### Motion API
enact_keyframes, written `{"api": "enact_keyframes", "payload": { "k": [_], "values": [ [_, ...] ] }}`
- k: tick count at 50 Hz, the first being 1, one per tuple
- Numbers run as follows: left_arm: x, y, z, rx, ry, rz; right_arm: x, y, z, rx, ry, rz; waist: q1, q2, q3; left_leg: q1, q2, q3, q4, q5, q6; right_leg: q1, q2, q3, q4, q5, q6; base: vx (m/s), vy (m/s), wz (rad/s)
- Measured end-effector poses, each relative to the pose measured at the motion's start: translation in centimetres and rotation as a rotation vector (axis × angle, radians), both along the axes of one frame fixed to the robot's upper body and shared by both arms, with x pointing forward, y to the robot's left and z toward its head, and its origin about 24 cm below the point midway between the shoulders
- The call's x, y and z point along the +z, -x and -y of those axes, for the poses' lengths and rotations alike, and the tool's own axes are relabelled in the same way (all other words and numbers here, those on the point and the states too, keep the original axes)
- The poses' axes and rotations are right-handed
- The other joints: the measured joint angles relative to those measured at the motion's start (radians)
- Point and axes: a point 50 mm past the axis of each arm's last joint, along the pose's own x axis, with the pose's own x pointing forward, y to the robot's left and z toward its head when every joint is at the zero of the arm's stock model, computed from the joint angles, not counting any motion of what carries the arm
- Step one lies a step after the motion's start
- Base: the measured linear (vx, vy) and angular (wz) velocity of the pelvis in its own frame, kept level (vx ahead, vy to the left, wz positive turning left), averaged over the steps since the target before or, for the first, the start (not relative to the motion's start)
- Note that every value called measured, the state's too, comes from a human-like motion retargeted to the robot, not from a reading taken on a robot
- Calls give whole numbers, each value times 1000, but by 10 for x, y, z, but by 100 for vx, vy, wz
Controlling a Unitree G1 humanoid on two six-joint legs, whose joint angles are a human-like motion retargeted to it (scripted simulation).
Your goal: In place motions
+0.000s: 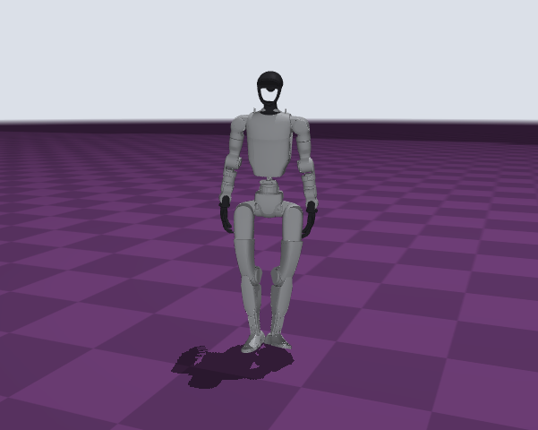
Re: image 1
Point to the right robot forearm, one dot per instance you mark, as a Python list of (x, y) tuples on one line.
[(228, 182)]

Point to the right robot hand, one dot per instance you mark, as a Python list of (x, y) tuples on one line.
[(223, 213)]

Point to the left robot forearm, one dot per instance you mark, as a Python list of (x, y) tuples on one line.
[(309, 187)]

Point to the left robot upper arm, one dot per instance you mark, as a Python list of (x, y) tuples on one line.
[(301, 127)]

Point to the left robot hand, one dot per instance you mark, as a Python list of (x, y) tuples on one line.
[(311, 218)]

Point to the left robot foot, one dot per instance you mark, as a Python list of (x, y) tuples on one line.
[(277, 341)]

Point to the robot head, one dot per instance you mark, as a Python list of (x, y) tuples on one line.
[(270, 81)]

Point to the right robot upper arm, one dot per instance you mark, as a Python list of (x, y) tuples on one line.
[(238, 125)]

